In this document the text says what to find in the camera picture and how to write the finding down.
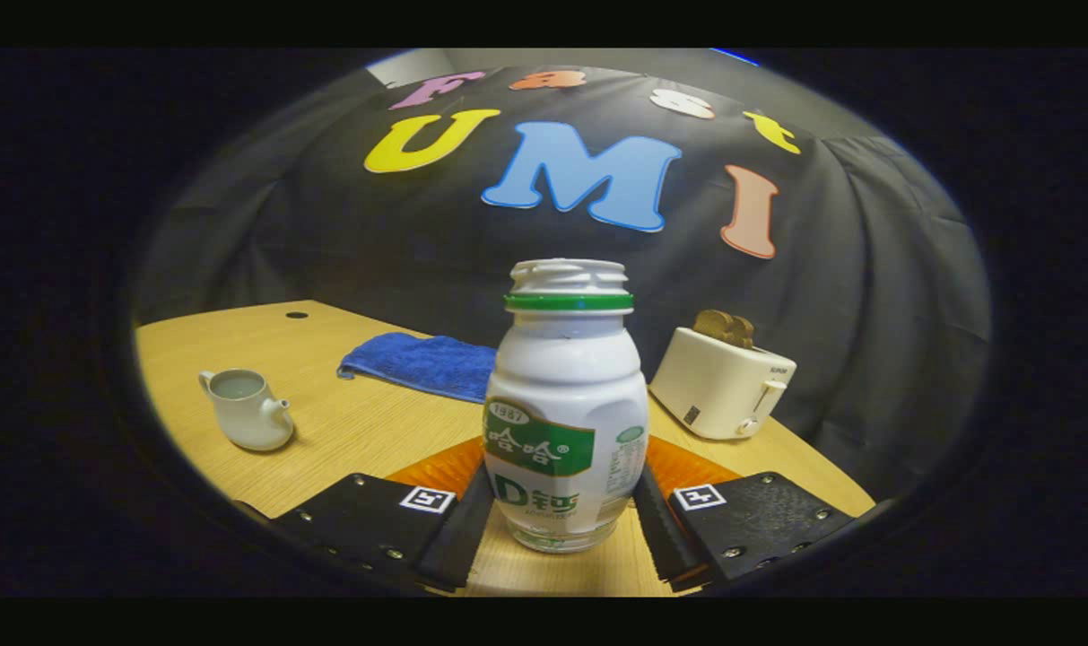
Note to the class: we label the white teacup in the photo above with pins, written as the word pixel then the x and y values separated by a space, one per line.
pixel 252 422

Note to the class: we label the blue towel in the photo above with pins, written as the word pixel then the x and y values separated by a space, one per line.
pixel 418 363

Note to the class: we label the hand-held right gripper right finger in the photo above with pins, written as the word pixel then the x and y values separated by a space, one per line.
pixel 660 538

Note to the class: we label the black backdrop cloth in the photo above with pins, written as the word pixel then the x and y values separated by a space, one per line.
pixel 328 242

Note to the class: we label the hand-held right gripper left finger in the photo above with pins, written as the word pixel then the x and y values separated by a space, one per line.
pixel 458 538

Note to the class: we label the white green-label water bottle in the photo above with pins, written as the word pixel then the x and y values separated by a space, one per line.
pixel 561 377

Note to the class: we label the brown bread slice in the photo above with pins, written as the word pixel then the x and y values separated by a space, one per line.
pixel 743 332
pixel 712 325

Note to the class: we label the white toaster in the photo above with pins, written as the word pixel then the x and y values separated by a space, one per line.
pixel 714 386

